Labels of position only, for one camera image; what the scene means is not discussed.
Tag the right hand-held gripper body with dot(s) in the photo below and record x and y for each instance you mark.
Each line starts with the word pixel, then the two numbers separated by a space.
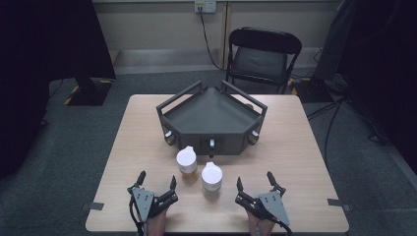
pixel 272 206

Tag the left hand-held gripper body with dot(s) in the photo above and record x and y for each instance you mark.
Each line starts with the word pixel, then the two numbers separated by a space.
pixel 143 200

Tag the white-lidded bottle amber contents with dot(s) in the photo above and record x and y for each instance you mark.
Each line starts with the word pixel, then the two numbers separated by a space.
pixel 187 162

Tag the white-lidded bottle pale contents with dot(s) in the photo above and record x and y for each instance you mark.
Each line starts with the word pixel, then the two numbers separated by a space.
pixel 211 178

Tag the dark grey corner shelf tray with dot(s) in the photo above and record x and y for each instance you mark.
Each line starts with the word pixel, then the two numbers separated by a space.
pixel 211 114

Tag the person's right hand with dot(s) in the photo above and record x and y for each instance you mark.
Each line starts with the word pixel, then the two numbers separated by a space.
pixel 259 226

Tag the person's left hand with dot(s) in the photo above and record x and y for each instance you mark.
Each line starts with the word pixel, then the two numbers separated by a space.
pixel 158 225

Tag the grey tape piece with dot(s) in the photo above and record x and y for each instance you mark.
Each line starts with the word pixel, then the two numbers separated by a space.
pixel 339 204
pixel 93 206

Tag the black stand base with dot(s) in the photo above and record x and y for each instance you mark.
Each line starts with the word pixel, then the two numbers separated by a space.
pixel 311 90
pixel 90 93

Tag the black folding chair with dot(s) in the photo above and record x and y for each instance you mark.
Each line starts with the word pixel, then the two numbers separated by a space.
pixel 260 59

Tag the black curtain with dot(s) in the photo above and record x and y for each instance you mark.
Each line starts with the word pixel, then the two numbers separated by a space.
pixel 39 65

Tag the dark curtain with stand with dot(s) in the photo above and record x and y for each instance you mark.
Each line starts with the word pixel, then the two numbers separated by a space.
pixel 377 65

